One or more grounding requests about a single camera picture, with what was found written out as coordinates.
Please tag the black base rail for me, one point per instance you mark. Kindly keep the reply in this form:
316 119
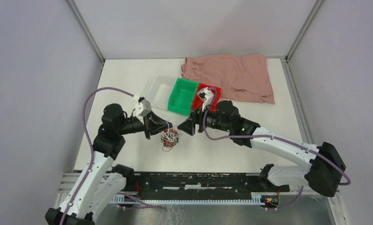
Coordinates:
199 186

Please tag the clear plastic bin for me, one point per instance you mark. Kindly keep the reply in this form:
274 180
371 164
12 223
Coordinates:
159 90

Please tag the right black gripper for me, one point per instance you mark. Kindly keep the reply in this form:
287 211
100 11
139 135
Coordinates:
196 117

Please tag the green plastic bin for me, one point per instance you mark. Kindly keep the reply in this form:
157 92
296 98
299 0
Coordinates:
182 96

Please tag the pink cloth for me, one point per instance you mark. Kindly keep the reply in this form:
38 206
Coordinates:
241 78

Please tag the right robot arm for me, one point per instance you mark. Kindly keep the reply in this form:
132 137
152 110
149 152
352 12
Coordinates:
318 166

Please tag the white slotted cable duct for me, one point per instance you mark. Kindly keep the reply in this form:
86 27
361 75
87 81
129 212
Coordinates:
255 200

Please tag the red plastic bin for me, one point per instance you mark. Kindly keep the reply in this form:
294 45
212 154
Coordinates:
197 102

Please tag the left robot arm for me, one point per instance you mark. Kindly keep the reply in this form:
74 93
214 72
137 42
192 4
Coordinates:
88 197

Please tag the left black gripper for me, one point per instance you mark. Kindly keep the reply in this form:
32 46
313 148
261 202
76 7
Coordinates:
155 124

